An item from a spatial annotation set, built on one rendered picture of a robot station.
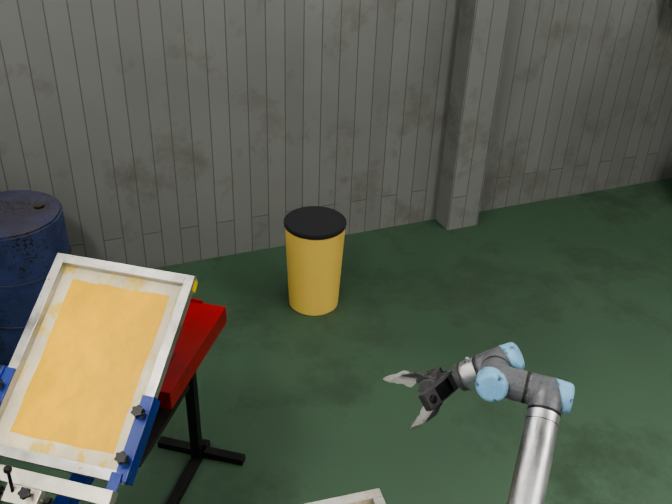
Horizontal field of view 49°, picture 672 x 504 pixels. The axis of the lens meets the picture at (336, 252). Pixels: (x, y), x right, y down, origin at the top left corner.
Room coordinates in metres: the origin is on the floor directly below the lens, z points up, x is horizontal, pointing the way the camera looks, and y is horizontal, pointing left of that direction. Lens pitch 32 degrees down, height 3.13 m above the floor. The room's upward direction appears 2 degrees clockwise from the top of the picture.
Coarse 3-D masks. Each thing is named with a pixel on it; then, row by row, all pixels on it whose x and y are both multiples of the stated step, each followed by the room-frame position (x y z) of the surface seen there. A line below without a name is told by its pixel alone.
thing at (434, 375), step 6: (438, 366) 1.51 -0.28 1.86; (456, 366) 1.44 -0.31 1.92; (426, 372) 1.50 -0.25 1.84; (432, 372) 1.48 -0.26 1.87; (438, 372) 1.47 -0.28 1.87; (444, 372) 1.48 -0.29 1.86; (450, 372) 1.47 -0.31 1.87; (456, 372) 1.43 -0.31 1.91; (432, 378) 1.44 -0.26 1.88; (438, 378) 1.45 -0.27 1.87; (456, 378) 1.41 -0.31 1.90; (420, 384) 1.44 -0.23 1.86; (426, 384) 1.43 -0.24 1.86; (456, 384) 1.43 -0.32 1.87; (462, 384) 1.41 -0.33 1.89; (420, 390) 1.43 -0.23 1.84; (462, 390) 1.41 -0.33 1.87
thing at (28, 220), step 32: (0, 192) 4.10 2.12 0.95; (32, 192) 4.12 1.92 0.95; (0, 224) 3.71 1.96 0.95; (32, 224) 3.72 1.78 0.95; (64, 224) 3.91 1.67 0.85; (0, 256) 3.54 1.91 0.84; (32, 256) 3.62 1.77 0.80; (0, 288) 3.54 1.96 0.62; (32, 288) 3.59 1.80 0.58; (0, 320) 3.54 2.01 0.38; (0, 352) 3.55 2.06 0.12
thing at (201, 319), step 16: (192, 304) 2.78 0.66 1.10; (208, 304) 2.79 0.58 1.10; (192, 320) 2.66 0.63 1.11; (208, 320) 2.66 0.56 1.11; (224, 320) 2.75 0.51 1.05; (192, 336) 2.54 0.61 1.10; (208, 336) 2.56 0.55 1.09; (176, 352) 2.43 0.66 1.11; (192, 352) 2.44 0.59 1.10; (176, 368) 2.33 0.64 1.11; (192, 368) 2.39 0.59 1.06; (176, 384) 2.24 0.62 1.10; (160, 400) 2.19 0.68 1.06; (176, 400) 2.23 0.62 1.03
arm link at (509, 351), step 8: (504, 344) 1.44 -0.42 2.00; (512, 344) 1.43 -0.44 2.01; (488, 352) 1.43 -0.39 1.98; (496, 352) 1.42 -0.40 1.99; (504, 352) 1.41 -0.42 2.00; (512, 352) 1.40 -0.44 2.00; (520, 352) 1.44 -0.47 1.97; (472, 360) 1.43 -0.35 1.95; (480, 360) 1.42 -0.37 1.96; (512, 360) 1.39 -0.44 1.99; (520, 360) 1.40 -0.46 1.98; (520, 368) 1.39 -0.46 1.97
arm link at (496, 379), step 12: (492, 360) 1.37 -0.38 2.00; (504, 360) 1.38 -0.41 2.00; (480, 372) 1.33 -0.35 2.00; (492, 372) 1.31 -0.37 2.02; (504, 372) 1.32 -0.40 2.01; (516, 372) 1.32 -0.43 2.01; (480, 384) 1.30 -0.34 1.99; (492, 384) 1.29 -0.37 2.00; (504, 384) 1.28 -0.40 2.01; (516, 384) 1.29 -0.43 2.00; (480, 396) 1.29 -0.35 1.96; (492, 396) 1.28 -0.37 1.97; (504, 396) 1.28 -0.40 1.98; (516, 396) 1.28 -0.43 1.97
